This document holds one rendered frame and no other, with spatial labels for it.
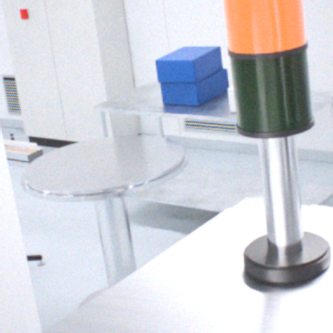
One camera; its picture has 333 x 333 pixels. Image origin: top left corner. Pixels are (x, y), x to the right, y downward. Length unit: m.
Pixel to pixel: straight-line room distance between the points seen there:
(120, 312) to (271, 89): 0.17
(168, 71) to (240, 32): 5.05
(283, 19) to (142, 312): 0.20
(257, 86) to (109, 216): 4.13
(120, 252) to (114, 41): 3.23
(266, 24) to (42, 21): 7.36
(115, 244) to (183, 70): 1.39
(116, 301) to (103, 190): 3.63
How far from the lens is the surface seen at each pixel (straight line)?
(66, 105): 7.91
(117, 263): 4.73
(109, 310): 0.54
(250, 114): 0.51
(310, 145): 6.94
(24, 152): 5.01
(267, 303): 0.53
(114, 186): 4.18
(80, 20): 7.50
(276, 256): 0.56
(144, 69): 7.70
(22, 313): 2.39
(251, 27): 0.50
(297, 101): 0.51
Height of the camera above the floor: 2.36
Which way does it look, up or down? 16 degrees down
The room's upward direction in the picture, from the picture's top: 8 degrees counter-clockwise
